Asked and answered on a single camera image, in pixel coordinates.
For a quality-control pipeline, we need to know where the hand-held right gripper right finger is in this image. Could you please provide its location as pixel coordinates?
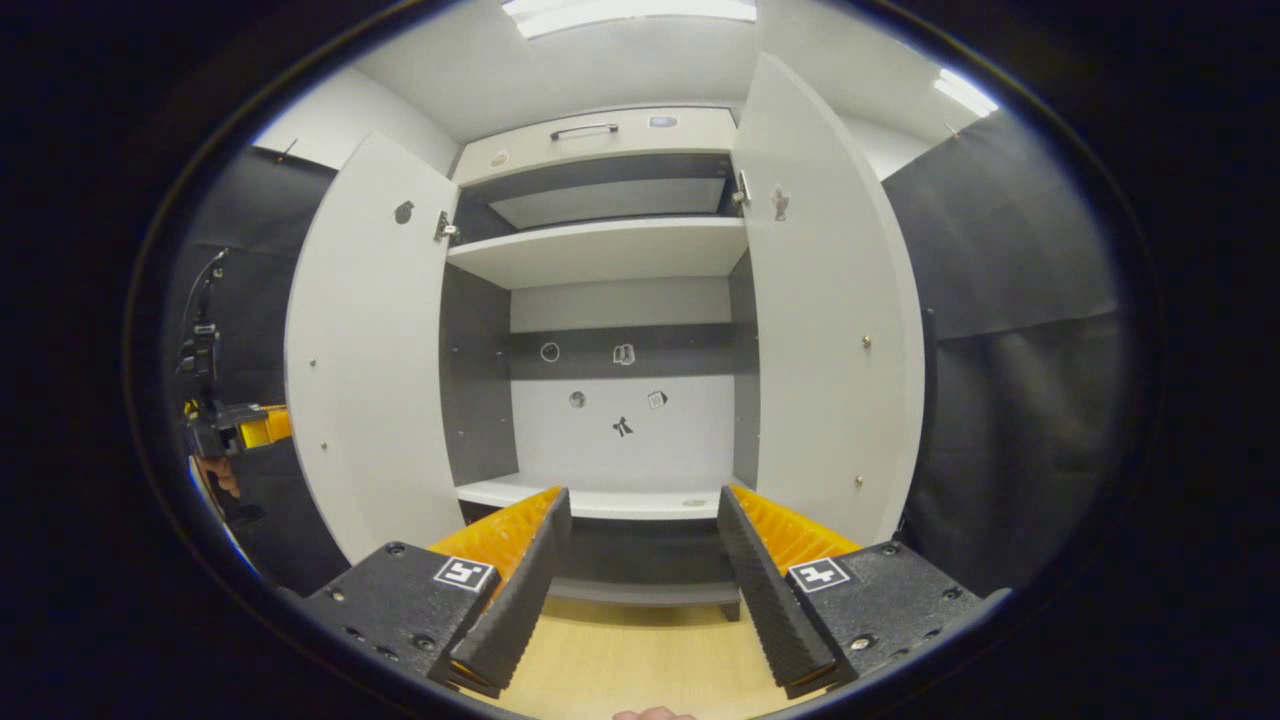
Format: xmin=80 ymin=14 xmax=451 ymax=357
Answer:
xmin=716 ymin=485 xmax=986 ymax=701

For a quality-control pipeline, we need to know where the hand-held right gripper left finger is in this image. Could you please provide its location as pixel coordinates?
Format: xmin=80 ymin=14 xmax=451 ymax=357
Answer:
xmin=300 ymin=487 xmax=573 ymax=699

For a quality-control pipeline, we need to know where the grey shoe cabinet door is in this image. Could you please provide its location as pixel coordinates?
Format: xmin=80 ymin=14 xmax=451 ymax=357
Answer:
xmin=284 ymin=132 xmax=469 ymax=566
xmin=730 ymin=52 xmax=926 ymax=549

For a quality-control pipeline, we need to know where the grey double-door shoe cabinet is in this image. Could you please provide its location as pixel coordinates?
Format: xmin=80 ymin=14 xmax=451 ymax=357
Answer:
xmin=437 ymin=105 xmax=763 ymax=623

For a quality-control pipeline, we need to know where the grey cabinet drawer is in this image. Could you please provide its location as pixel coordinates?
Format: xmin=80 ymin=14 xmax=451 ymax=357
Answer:
xmin=450 ymin=106 xmax=739 ymax=188

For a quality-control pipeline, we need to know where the long ceiling light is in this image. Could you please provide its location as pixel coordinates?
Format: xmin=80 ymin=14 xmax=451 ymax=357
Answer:
xmin=500 ymin=0 xmax=758 ymax=41
xmin=933 ymin=67 xmax=1001 ymax=119

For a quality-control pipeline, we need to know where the white cabinet shelf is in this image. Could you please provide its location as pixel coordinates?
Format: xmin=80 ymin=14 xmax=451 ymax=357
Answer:
xmin=455 ymin=472 xmax=743 ymax=521
xmin=446 ymin=216 xmax=751 ymax=291

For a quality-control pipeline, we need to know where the black backdrop cloth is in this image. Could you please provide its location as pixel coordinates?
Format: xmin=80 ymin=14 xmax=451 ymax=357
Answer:
xmin=160 ymin=110 xmax=1126 ymax=601

